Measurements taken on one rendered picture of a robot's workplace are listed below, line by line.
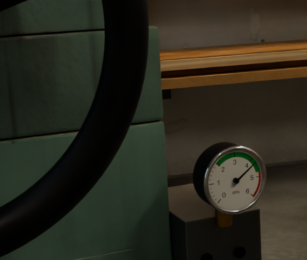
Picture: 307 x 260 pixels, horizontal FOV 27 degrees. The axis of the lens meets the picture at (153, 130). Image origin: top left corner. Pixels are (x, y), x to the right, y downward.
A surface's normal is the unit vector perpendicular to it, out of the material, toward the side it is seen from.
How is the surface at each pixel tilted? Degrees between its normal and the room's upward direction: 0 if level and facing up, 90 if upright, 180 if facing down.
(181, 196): 0
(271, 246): 0
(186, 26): 90
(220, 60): 90
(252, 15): 90
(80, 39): 90
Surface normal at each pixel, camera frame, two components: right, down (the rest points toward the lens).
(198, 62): 0.22, 0.15
